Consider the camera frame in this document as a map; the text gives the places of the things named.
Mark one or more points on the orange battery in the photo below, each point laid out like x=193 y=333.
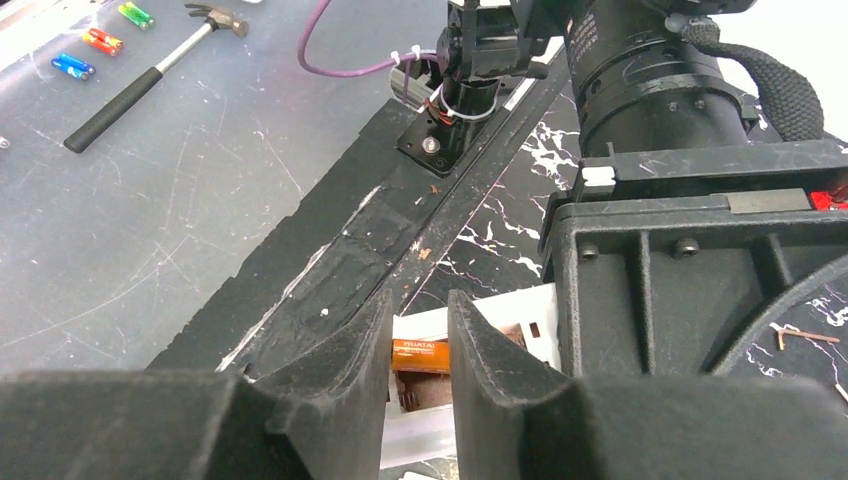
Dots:
x=420 y=356

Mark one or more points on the white remote control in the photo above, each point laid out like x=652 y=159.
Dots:
x=503 y=359

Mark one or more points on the green battery pair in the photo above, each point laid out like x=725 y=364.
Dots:
x=136 y=15

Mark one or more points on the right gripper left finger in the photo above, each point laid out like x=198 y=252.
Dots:
x=321 y=416

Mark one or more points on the claw hammer black handle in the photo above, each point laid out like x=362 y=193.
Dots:
x=215 y=18

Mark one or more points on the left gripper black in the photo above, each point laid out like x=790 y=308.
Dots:
x=714 y=260

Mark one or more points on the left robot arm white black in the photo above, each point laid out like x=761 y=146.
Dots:
x=646 y=76

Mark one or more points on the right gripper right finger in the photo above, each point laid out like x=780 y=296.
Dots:
x=691 y=427

